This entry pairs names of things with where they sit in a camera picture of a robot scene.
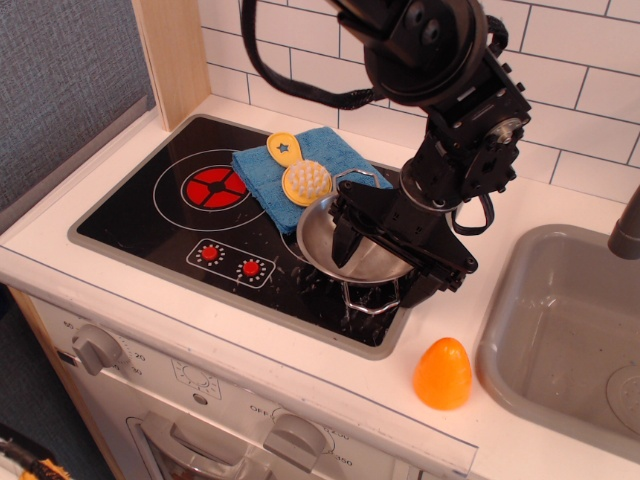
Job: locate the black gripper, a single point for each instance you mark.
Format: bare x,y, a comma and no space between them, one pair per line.
420,238

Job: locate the stainless steel bowl with handles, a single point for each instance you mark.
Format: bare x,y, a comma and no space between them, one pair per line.
370,266

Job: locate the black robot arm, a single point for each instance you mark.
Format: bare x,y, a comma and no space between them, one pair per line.
442,57

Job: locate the red right stove knob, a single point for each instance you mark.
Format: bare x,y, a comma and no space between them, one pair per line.
251,269

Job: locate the red stove knob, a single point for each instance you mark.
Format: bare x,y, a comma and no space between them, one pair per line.
210,253
251,269

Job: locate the red left stove knob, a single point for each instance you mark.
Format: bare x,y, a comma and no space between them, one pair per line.
210,253

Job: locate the black toy stove top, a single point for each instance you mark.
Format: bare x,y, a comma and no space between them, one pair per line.
186,196

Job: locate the yellow scrub brush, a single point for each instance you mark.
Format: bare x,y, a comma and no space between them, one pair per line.
303,181

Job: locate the orange plastic cone toy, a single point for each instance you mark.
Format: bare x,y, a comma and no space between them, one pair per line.
443,377

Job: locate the blue folded cloth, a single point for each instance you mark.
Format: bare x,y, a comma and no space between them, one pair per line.
262,174

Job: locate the grey plastic sink basin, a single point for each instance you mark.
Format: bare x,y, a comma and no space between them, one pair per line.
561,342

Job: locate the grey right oven knob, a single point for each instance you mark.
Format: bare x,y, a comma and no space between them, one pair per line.
296,441

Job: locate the grey oven knob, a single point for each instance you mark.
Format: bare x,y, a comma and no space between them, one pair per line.
296,441
96,349

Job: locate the grey faucet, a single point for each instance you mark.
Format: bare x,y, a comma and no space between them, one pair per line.
624,239

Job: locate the white toy oven front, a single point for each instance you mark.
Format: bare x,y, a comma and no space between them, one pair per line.
115,402

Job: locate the grey left oven knob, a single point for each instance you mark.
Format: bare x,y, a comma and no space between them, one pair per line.
96,349

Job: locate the orange object bottom left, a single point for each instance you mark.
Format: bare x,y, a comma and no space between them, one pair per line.
44,470

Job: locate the grey oven door handle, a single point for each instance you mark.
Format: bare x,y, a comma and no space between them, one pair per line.
193,450

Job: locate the light wooden post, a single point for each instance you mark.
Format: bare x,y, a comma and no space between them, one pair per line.
173,44

